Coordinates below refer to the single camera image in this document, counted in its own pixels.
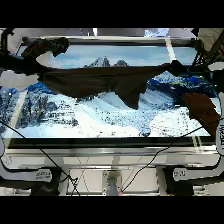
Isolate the brown T-shirt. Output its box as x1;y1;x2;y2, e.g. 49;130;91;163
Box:
37;62;178;111

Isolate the rust brown garment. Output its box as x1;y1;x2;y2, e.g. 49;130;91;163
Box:
181;92;223;138

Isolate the black garment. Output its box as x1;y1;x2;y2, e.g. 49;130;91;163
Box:
20;37;70;62

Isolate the black cable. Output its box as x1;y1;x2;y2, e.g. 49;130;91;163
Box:
0;120;81;197
119;118;224;194

